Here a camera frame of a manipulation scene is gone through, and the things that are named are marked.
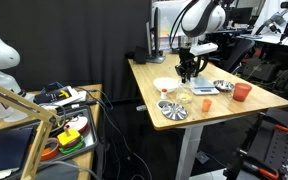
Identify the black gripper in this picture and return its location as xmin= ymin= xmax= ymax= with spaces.
xmin=175 ymin=43 xmax=218 ymax=83

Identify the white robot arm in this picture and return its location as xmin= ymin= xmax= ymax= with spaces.
xmin=169 ymin=0 xmax=226 ymax=83

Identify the transparent glass jar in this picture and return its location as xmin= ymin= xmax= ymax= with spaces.
xmin=176 ymin=83 xmax=193 ymax=104

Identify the round steel lid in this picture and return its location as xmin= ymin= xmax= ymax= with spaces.
xmin=161 ymin=103 xmax=188 ymax=121

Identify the white digital kitchen scale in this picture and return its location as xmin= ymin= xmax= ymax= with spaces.
xmin=190 ymin=77 xmax=219 ymax=95

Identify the white ceramic bowl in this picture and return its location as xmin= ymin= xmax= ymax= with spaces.
xmin=153 ymin=77 xmax=178 ymax=92

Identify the small white bottle red cap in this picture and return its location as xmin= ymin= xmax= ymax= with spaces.
xmin=160 ymin=88 xmax=167 ymax=100

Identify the small orange cup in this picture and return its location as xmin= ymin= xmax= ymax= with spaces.
xmin=202 ymin=99 xmax=212 ymax=112

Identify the small steel bowl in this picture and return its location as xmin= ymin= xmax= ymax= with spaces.
xmin=213 ymin=80 xmax=234 ymax=92

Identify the computer monitor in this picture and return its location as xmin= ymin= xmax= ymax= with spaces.
xmin=146 ymin=7 xmax=165 ymax=64

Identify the black office chair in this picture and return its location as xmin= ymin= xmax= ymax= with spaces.
xmin=211 ymin=39 xmax=255 ymax=73

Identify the large red plastic cup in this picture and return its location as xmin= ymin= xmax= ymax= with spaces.
xmin=233 ymin=83 xmax=252 ymax=102

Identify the yellow stacking toy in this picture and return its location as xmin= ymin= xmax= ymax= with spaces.
xmin=57 ymin=127 xmax=81 ymax=147

